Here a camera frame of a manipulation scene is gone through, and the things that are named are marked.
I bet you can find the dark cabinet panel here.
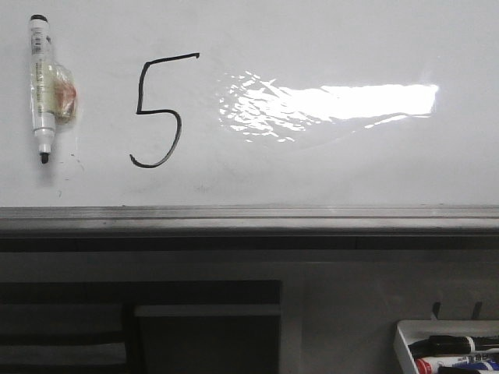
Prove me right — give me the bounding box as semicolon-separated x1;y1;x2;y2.
1;280;281;373

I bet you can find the white black whiteboard marker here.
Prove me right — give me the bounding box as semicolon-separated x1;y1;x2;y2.
29;14;77;164

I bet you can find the left tray hook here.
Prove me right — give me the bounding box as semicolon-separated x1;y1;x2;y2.
430;302;441;320

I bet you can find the red capped marker in tray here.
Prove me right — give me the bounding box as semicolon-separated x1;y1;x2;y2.
415;354;498;373

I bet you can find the blue marker in tray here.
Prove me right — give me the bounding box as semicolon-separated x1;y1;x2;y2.
437;366;499;374

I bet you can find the white whiteboard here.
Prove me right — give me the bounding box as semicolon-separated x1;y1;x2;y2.
1;1;498;206

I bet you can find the black capped marker in tray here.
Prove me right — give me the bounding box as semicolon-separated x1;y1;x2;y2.
409;335;498;358

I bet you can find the white marker tray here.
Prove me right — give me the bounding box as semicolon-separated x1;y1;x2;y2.
394;319;498;374

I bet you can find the grey aluminium whiteboard frame rail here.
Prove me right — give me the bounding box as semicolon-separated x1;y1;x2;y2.
1;206;498;253

